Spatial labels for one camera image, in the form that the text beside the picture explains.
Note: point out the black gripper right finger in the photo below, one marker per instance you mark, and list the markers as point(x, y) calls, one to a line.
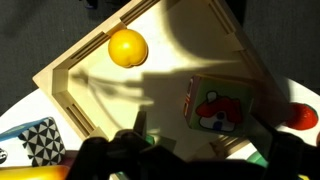
point(293, 156)

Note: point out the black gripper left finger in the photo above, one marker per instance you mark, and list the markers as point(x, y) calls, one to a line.
point(110, 156)

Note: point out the orange soft picture dice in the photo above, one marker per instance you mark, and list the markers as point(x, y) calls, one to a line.
point(220, 106)

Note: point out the wooden tray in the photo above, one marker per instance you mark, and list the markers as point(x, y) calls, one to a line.
point(100, 96)

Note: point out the red strawberry toy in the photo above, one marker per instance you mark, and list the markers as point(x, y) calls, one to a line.
point(301, 116)

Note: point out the green cube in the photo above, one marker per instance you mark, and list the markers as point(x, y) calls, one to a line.
point(150, 139)

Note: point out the black white patterned cube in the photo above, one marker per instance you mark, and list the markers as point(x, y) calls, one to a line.
point(43, 143)

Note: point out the yellow banana toy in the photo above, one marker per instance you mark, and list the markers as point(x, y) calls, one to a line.
point(33, 172)

